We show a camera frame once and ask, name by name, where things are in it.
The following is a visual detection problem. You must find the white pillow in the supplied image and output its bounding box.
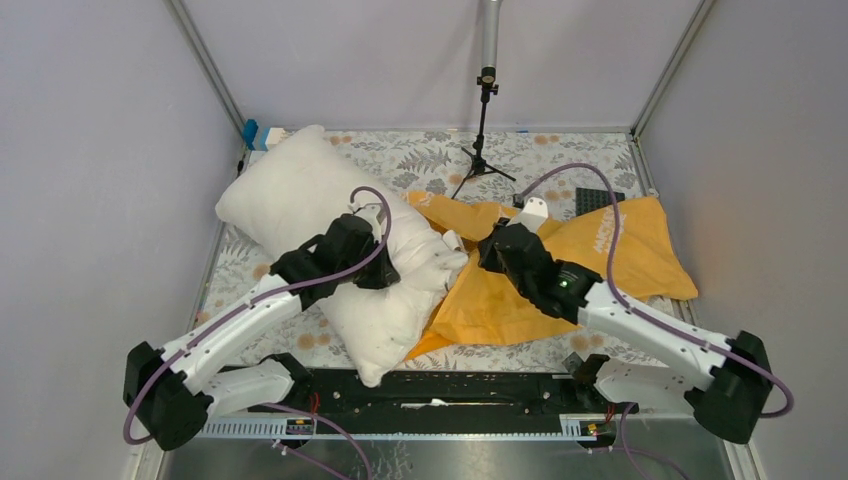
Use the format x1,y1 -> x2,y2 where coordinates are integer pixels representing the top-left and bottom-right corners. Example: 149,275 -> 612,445
216,125 -> 468,388

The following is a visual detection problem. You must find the orange pillowcase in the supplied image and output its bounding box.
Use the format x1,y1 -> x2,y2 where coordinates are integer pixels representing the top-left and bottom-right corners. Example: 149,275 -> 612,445
404,191 -> 699,359

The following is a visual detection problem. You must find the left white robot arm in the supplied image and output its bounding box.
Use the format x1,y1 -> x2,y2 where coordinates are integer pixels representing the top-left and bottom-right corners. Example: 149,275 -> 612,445
123,205 -> 400,451

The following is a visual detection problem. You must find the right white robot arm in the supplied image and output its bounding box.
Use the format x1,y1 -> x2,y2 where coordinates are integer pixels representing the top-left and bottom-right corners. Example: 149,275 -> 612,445
478,220 -> 774,444

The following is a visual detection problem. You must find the dark grey building plate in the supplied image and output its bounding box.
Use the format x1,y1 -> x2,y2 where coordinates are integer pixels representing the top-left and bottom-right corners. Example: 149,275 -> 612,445
575,187 -> 626,216

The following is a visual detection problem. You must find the blue white box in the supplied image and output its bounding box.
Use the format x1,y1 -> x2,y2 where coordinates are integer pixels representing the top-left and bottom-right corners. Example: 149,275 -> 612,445
241,119 -> 290,151

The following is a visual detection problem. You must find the black tripod stand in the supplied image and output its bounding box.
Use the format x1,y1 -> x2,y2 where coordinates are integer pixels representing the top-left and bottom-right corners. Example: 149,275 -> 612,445
451,66 -> 516,199

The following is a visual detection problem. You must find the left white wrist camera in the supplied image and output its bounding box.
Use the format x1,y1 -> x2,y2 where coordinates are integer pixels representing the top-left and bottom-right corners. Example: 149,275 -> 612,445
349,202 -> 386,242

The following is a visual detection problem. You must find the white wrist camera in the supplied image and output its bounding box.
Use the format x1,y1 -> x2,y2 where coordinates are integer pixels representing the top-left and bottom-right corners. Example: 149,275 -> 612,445
509,197 -> 549,233
349,202 -> 386,242

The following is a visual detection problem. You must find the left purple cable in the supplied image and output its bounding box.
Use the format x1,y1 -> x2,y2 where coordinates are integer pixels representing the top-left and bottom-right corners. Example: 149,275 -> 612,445
121,185 -> 393,480

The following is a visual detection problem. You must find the purple cable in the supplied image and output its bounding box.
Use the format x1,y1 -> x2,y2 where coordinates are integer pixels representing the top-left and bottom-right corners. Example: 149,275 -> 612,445
121,185 -> 393,480
513,162 -> 796,420

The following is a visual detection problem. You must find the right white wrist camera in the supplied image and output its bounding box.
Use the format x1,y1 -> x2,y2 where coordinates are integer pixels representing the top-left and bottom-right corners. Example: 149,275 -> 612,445
509,197 -> 549,233

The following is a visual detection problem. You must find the white slotted cable duct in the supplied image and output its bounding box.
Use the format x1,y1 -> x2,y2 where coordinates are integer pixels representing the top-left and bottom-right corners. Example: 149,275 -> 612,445
196,411 -> 597,442

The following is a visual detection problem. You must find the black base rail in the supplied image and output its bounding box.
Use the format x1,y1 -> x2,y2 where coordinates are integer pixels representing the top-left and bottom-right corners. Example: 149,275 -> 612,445
280,368 -> 626,423

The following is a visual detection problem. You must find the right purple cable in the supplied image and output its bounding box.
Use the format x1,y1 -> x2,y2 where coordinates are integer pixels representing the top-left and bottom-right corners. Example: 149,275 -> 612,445
513,162 -> 796,420

